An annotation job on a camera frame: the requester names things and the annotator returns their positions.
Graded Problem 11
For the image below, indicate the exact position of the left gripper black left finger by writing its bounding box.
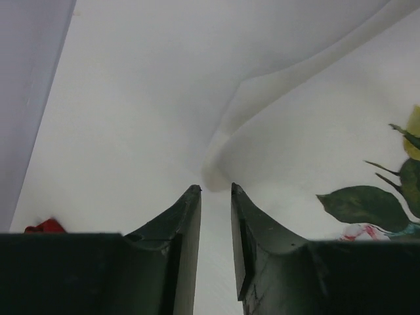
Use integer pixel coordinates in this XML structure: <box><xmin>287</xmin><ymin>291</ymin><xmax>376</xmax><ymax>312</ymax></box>
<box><xmin>1</xmin><ymin>185</ymin><xmax>201</xmax><ymax>314</ymax></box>

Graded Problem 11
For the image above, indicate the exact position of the white floral print t-shirt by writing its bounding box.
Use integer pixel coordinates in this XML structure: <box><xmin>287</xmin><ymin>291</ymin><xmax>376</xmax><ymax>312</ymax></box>
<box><xmin>10</xmin><ymin>1</ymin><xmax>419</xmax><ymax>314</ymax></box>

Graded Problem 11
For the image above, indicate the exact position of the folded red t-shirt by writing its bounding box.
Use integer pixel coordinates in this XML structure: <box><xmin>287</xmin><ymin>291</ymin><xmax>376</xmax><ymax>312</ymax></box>
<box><xmin>24</xmin><ymin>218</ymin><xmax>66</xmax><ymax>233</ymax></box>

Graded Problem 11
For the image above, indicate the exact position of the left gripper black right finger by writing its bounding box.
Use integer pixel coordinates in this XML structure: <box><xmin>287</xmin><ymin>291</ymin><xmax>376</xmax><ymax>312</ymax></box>
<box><xmin>231</xmin><ymin>184</ymin><xmax>419</xmax><ymax>315</ymax></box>

